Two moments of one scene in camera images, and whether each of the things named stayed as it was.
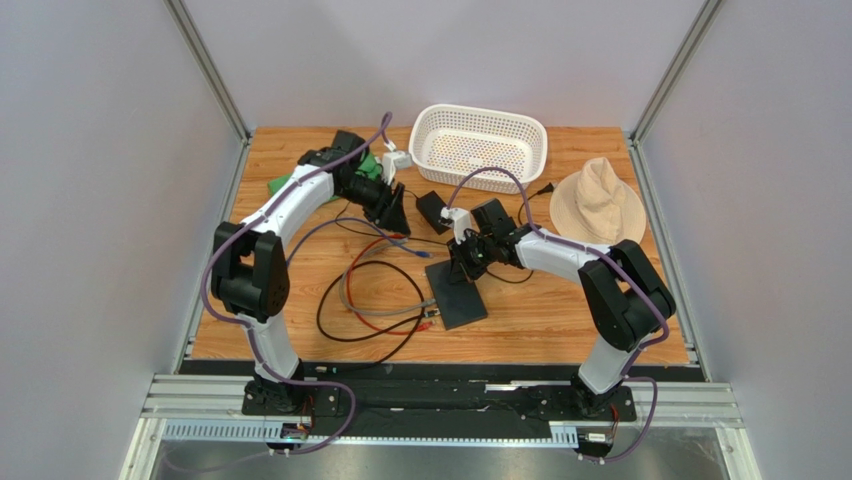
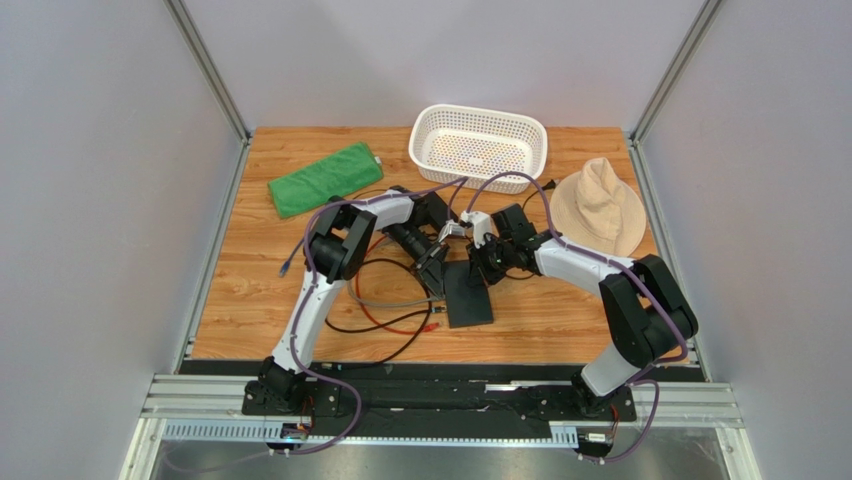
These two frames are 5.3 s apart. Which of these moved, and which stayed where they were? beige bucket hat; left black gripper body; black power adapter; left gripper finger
Moved: left gripper finger; left black gripper body
Stayed: black power adapter; beige bucket hat
